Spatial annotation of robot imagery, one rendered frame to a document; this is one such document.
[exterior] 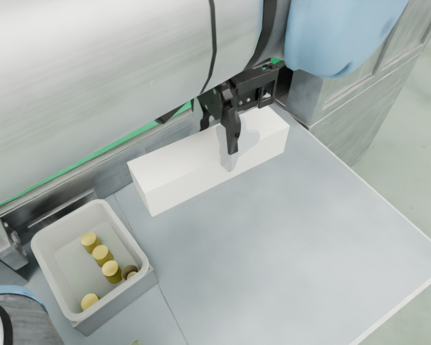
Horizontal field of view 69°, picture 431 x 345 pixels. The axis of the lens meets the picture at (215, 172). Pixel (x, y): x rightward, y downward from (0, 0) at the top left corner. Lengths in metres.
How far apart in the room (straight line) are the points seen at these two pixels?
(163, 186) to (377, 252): 0.58
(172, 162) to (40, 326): 0.26
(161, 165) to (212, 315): 0.38
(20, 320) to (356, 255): 0.66
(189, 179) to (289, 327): 0.41
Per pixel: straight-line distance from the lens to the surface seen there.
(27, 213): 0.81
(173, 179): 0.42
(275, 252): 0.77
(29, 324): 0.47
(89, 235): 0.76
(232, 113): 0.37
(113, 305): 0.69
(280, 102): 1.13
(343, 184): 0.93
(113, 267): 0.71
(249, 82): 0.37
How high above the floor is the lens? 1.44
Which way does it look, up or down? 52 degrees down
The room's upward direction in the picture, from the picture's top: straight up
